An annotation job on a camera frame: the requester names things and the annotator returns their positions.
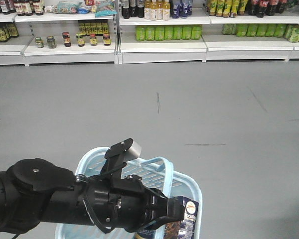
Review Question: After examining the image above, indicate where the chocolate cookie box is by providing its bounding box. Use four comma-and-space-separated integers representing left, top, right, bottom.
163, 196, 199, 239

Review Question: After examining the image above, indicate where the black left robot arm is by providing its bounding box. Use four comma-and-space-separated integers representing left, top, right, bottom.
0, 158, 184, 236

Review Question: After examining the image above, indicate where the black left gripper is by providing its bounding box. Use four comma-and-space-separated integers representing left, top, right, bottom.
86, 175, 184, 233

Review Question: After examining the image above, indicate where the light blue plastic basket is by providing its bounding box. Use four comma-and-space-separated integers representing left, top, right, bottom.
55, 147, 203, 239

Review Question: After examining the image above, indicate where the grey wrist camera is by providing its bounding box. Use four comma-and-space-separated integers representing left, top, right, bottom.
124, 138, 142, 162

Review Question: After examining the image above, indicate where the white store shelving unit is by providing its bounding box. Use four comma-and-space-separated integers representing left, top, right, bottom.
0, 0, 299, 66

